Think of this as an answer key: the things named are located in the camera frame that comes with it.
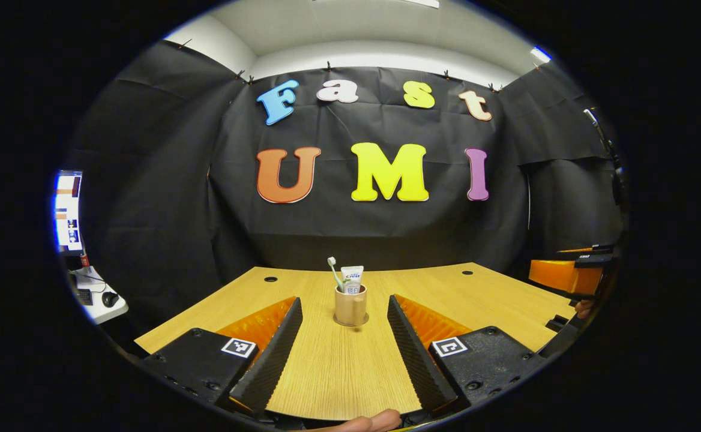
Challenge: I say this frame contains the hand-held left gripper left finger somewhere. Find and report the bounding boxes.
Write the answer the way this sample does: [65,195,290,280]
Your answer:
[140,296,304,418]

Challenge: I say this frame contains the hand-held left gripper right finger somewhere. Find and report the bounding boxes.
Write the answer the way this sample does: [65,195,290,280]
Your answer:
[386,293,549,415]

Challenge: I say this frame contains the round brown coaster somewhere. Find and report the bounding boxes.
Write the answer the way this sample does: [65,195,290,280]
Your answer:
[332,312,371,329]

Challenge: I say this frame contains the beige cup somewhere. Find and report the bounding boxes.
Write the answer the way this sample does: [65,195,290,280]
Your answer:
[333,283,370,328]

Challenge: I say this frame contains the white toothpaste tube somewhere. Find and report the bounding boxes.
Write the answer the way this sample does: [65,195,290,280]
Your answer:
[340,265,366,296]

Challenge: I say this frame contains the white toothbrush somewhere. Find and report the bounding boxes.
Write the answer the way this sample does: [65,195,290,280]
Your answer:
[326,256,346,293]

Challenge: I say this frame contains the wooden desktop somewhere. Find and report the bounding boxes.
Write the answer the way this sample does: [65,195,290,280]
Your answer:
[134,262,580,421]

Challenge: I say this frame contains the dark stand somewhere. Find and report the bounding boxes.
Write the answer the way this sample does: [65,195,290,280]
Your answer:
[583,106,629,208]

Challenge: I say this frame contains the black backdrop cloth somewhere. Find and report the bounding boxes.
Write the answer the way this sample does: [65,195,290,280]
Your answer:
[65,39,627,337]

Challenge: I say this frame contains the white side table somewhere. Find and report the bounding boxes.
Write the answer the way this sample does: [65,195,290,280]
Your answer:
[68,266,130,326]

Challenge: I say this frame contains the computer monitor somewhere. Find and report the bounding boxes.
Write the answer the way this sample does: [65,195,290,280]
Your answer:
[53,170,85,257]

